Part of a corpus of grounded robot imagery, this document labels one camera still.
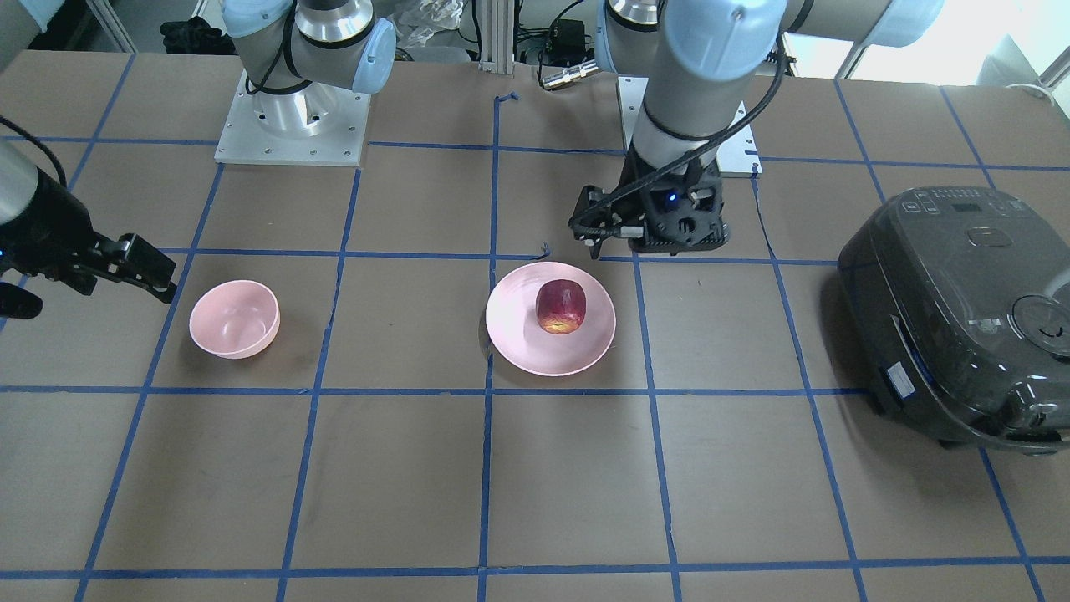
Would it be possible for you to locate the black rice cooker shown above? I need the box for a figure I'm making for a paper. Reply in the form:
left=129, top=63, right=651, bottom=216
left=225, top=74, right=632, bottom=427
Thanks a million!
left=838, top=186, right=1069, bottom=456

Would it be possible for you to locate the pink plate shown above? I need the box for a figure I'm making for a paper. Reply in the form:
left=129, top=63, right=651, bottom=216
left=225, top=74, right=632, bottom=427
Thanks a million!
left=485, top=262, right=616, bottom=377

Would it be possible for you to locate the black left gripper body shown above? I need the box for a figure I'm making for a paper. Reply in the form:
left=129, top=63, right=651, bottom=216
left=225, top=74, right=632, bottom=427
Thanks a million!
left=623, top=159, right=730, bottom=254

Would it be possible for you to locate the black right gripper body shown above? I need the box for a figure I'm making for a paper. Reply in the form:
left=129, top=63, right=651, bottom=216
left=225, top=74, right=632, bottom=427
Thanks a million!
left=1, top=167, right=104, bottom=296

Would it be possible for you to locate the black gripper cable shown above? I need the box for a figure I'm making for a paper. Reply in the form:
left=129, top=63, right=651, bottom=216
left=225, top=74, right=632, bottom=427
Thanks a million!
left=574, top=50, right=788, bottom=235

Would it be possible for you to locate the red apple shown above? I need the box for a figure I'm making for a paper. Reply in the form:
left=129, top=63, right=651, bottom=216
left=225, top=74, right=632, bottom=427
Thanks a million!
left=536, top=279, right=586, bottom=335

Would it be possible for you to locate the aluminium frame post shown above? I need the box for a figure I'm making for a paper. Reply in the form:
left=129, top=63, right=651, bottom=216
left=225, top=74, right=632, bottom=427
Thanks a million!
left=473, top=0, right=516, bottom=76

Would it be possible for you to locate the pink bowl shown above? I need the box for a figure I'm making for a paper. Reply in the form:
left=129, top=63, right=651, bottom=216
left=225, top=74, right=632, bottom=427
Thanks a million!
left=188, top=279, right=282, bottom=360

